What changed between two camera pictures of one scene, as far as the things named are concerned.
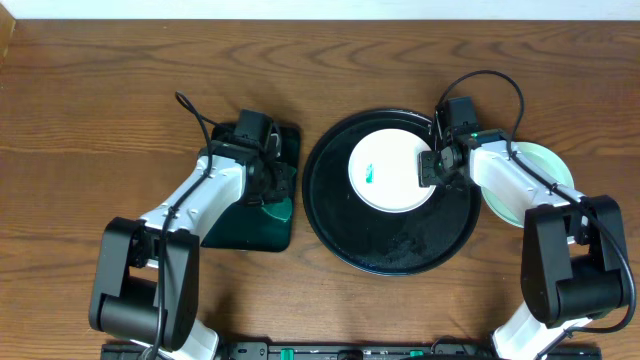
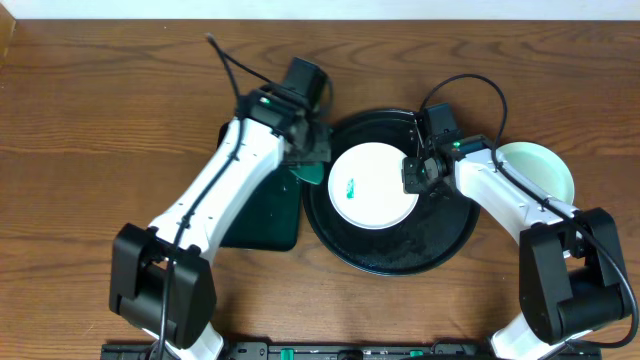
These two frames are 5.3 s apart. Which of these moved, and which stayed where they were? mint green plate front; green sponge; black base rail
Moved: green sponge
Stayed: black base rail; mint green plate front
